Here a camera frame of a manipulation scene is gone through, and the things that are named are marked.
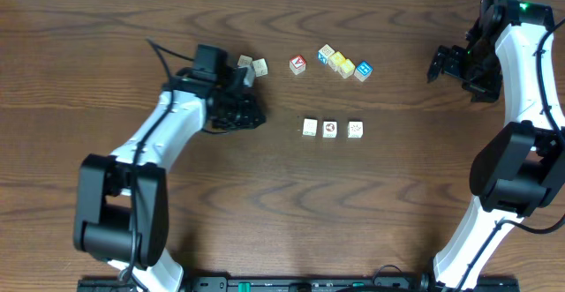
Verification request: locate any red letter A block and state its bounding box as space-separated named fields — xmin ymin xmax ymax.
xmin=290 ymin=55 xmax=306 ymax=75

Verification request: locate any blue letter T block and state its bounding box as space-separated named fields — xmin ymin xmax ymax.
xmin=252 ymin=58 xmax=268 ymax=78

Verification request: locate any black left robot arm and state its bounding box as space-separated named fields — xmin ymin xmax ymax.
xmin=72 ymin=67 xmax=265 ymax=291

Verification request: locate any plain drawing wooden block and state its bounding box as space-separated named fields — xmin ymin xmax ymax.
xmin=347 ymin=121 xmax=364 ymax=139

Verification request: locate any yellow topped wooden block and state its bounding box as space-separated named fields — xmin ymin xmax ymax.
xmin=328 ymin=51 xmax=346 ymax=71

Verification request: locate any green letter Z block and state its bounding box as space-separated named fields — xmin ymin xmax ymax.
xmin=302 ymin=118 xmax=318 ymax=137

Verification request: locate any red number 3 block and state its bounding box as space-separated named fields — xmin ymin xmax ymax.
xmin=237 ymin=55 xmax=253 ymax=67

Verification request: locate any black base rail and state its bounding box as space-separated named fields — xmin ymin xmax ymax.
xmin=76 ymin=271 xmax=521 ymax=292

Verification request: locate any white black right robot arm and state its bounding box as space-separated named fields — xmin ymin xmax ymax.
xmin=410 ymin=0 xmax=564 ymax=291

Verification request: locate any blue topped wooden block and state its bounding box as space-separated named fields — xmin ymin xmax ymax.
xmin=354 ymin=61 xmax=373 ymax=82

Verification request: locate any red picture wooden block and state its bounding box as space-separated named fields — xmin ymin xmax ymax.
xmin=322 ymin=121 xmax=337 ymax=139

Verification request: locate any blue letter X block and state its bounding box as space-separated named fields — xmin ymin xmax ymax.
xmin=317 ymin=44 xmax=335 ymax=64

